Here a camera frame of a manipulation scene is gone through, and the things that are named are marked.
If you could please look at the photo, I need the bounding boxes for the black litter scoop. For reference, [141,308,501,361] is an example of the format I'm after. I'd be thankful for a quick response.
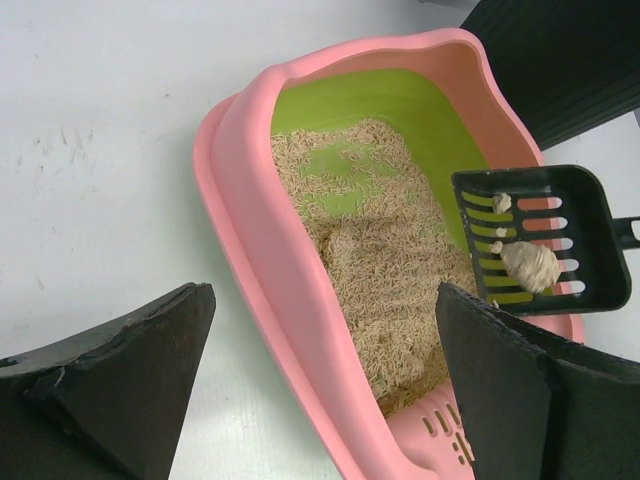
[451,165,639,316]

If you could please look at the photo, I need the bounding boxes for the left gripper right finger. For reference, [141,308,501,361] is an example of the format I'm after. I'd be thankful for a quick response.
[436,283,639,479]

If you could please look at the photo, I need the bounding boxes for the beige cat litter pellets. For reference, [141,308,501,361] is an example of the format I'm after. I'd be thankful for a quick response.
[271,118,476,416]

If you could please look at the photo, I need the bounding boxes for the scooped litter clump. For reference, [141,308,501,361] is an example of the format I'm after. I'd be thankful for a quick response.
[490,241,561,294]

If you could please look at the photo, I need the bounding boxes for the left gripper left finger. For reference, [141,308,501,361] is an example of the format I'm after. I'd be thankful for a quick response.
[1,283,216,479]

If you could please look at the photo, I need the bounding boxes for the pink green litter box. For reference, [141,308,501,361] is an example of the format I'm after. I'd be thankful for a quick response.
[191,26,587,480]

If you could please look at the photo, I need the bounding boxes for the black trash bin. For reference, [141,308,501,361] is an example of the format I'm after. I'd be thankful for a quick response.
[461,0,639,149]

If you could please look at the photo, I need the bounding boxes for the small litter crumb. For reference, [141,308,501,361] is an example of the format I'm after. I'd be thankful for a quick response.
[492,192,512,215]

